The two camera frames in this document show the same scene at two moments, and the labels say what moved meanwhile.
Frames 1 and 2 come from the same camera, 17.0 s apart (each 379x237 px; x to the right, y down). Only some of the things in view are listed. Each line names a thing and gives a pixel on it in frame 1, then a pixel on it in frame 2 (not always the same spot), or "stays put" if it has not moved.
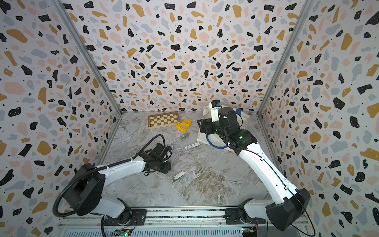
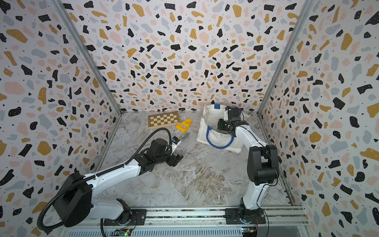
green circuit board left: (122, 232) stays put
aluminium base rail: (181, 222) stays put
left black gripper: (168, 168) -> (175, 160)
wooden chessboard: (162, 120) stays put
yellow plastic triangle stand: (184, 126) stays put
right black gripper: (206, 122) -> (220, 123)
